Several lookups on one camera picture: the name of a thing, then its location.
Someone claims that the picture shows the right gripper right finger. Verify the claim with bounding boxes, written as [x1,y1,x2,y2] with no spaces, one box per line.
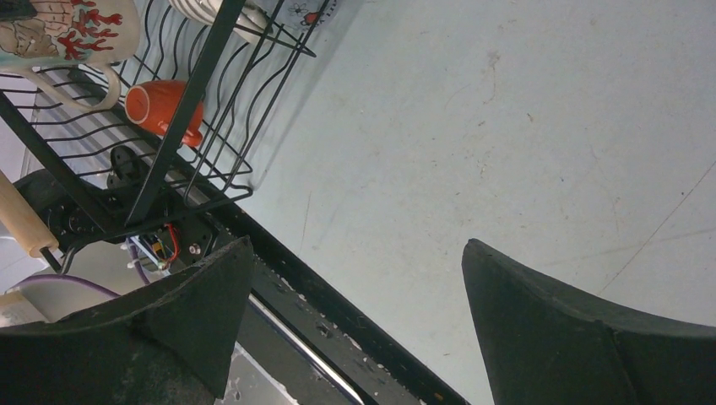
[462,239,715,404]

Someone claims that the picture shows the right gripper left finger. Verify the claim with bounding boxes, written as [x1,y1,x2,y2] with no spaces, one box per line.
[1,237,255,404]

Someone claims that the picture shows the small orange cup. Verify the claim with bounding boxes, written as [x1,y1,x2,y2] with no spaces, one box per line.
[124,80,187,137]

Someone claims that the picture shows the seashell coral print mug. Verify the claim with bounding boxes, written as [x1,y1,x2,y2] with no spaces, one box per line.
[1,0,141,112]

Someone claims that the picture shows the white ribbed mug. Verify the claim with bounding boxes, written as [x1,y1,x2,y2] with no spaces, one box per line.
[167,0,269,45]

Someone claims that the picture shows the floral white cup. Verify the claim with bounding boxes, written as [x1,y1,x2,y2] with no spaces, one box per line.
[275,0,342,31]

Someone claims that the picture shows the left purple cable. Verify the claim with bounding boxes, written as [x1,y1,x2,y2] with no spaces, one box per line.
[8,240,169,300]

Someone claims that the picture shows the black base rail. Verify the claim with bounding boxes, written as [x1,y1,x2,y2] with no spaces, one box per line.
[16,146,464,404]

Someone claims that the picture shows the black wire dish rack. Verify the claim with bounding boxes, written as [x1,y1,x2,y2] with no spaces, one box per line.
[1,1,335,274]

